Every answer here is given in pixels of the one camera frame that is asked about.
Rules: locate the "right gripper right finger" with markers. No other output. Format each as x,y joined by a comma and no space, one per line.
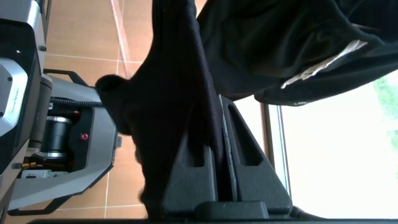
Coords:
258,186

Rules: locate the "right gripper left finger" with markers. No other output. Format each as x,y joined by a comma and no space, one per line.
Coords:
189,180

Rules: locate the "black knitted garment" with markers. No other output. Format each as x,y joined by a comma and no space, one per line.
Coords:
264,46

